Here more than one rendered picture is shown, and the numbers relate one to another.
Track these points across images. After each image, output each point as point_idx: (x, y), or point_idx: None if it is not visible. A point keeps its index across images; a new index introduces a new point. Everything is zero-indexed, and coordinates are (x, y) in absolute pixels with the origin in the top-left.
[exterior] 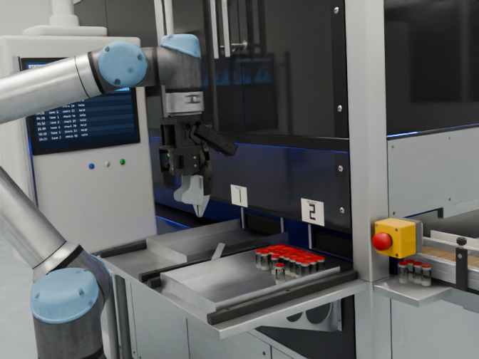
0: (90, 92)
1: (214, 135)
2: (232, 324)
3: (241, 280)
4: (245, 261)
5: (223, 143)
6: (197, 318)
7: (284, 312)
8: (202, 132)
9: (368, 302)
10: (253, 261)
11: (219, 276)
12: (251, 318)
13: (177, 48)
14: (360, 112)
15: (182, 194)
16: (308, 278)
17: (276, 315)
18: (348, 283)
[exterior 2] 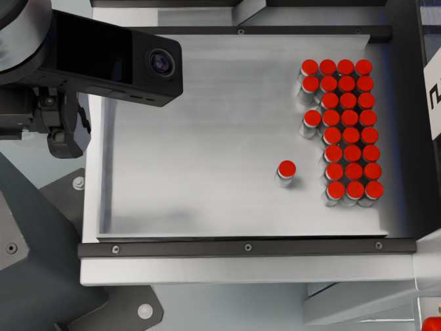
0: None
1: (89, 86)
2: (109, 277)
3: (235, 117)
4: (293, 46)
5: (122, 96)
6: (83, 211)
7: (212, 282)
8: (41, 81)
9: (403, 287)
10: (310, 48)
11: (216, 70)
12: (147, 278)
13: None
14: None
15: (12, 140)
16: (307, 236)
17: (195, 283)
18: (384, 260)
